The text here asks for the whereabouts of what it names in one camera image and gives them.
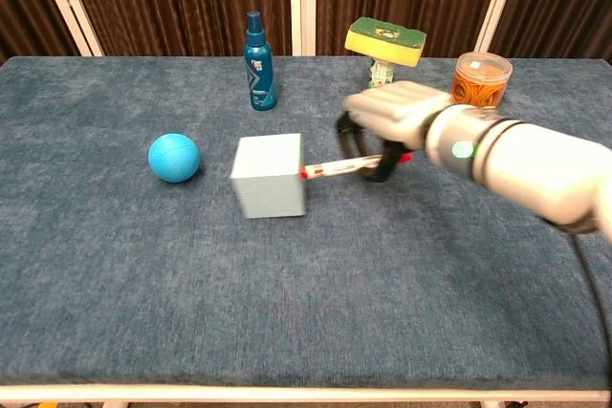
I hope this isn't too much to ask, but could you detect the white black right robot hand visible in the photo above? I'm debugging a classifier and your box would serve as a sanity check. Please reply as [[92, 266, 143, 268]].
[[336, 79, 453, 184]]

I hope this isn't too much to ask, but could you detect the red white marker pen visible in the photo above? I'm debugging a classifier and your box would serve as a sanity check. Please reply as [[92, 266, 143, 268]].
[[298, 152, 415, 182]]

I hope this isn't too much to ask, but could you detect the blue ball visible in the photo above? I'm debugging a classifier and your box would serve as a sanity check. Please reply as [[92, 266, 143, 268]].
[[147, 132, 202, 184]]

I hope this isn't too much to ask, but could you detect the small green label bottle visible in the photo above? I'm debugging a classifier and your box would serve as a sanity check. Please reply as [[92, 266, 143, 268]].
[[367, 57, 401, 91]]

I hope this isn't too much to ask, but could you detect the yellow green sponge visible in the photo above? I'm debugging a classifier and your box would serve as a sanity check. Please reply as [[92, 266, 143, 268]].
[[344, 16, 428, 69]]

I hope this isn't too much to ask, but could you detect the clear jar of rubber bands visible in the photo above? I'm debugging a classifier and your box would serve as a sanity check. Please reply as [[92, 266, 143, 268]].
[[449, 51, 514, 109]]

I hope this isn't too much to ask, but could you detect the white cube block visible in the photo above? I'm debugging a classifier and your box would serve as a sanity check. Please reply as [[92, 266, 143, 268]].
[[229, 132, 308, 220]]

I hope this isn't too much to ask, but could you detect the blue spray bottle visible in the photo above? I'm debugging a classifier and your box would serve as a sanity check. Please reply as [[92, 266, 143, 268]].
[[243, 10, 278, 112]]

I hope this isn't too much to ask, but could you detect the blue table cloth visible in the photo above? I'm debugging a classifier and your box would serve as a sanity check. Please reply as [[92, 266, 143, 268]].
[[0, 54, 612, 391]]

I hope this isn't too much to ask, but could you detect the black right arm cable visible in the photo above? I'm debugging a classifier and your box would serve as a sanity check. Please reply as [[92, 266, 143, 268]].
[[567, 229, 612, 361]]

